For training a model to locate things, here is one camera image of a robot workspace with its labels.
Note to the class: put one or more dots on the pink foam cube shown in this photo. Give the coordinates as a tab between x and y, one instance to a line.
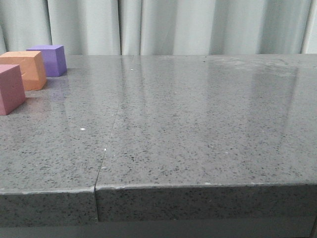
12	92

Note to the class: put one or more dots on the purple foam cube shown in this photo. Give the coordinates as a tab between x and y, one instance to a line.
53	57

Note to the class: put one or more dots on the grey curtain backdrop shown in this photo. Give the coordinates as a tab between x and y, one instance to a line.
161	27

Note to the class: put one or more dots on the orange foam cube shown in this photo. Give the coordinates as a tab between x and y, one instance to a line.
31	66

